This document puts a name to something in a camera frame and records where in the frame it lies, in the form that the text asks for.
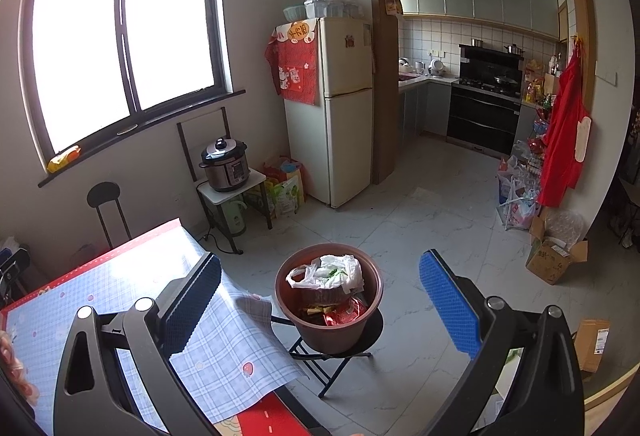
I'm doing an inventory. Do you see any green white sack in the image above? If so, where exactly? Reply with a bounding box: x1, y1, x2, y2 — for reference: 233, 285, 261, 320
270, 178, 307, 219

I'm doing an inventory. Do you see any cream refrigerator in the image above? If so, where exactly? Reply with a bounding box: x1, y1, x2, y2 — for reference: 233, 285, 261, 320
284, 17, 375, 209

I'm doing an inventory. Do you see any black folding stool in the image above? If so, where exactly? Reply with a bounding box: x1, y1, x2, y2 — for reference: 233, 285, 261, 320
270, 306, 383, 398

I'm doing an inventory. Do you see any person's left hand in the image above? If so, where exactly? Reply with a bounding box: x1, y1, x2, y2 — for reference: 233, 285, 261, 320
0, 331, 40, 409

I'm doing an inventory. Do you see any wooden door frame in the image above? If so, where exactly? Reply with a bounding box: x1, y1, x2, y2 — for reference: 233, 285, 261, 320
362, 0, 598, 187

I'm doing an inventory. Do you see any condiment bottles group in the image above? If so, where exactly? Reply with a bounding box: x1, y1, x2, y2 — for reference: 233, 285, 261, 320
522, 58, 561, 109

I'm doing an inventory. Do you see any grey kitchen base cabinet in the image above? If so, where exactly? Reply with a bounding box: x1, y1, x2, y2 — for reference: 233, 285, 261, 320
398, 73, 453, 137

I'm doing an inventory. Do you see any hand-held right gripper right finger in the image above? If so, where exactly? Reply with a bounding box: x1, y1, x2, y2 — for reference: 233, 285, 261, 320
417, 248, 586, 436

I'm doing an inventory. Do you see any gold red foil wrapper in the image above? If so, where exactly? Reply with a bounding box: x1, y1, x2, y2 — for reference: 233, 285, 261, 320
300, 290, 348, 317

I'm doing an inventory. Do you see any flat cardboard box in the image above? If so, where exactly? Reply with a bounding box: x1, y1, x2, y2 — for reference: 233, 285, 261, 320
572, 318, 611, 374

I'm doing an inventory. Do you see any brown plastic flower pot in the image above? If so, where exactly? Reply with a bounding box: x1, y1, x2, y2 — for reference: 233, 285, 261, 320
275, 243, 383, 354

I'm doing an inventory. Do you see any open cardboard box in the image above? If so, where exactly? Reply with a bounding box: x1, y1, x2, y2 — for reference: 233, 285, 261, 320
525, 211, 590, 285

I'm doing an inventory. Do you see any electric pressure cooker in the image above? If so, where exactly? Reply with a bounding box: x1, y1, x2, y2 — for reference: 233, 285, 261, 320
199, 138, 251, 193

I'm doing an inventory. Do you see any dark framed window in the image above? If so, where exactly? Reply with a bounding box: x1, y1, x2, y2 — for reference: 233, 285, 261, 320
20, 0, 247, 188

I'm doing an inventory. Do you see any red apron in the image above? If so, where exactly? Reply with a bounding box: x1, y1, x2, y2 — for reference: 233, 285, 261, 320
537, 48, 593, 207

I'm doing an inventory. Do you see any bubble wrap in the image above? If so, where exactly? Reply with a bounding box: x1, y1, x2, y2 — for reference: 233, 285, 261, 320
547, 210, 586, 247

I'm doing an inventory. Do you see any white plastic bag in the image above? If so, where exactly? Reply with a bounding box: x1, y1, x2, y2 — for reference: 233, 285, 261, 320
286, 255, 365, 294

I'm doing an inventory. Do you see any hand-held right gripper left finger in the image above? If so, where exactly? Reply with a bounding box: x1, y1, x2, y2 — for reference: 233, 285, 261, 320
52, 252, 231, 436

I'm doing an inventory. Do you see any red gift bag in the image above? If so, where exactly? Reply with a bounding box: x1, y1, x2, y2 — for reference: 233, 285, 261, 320
262, 157, 303, 187

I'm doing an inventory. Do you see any red printed cloth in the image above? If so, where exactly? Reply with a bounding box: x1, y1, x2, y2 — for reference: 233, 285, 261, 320
265, 20, 321, 105

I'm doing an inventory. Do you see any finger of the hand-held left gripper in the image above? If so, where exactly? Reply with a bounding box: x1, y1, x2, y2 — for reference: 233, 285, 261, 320
0, 245, 30, 309

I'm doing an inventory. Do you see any black stove oven unit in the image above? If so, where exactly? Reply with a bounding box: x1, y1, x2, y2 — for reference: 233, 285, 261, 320
446, 43, 525, 155

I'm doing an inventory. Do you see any black round-back chair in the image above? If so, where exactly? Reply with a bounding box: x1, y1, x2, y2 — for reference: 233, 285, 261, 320
87, 182, 132, 249

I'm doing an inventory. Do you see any blue plaid tablecloth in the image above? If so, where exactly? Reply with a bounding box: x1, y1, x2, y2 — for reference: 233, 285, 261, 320
7, 236, 308, 436

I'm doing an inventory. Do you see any yellow snack packet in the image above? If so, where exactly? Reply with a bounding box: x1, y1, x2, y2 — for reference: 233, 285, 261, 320
47, 145, 82, 174

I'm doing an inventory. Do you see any floor plastic bags pile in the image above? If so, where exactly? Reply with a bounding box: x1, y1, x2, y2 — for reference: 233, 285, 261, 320
496, 156, 543, 231

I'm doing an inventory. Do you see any black power cable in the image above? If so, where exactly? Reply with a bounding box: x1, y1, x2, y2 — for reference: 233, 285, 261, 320
202, 231, 244, 255

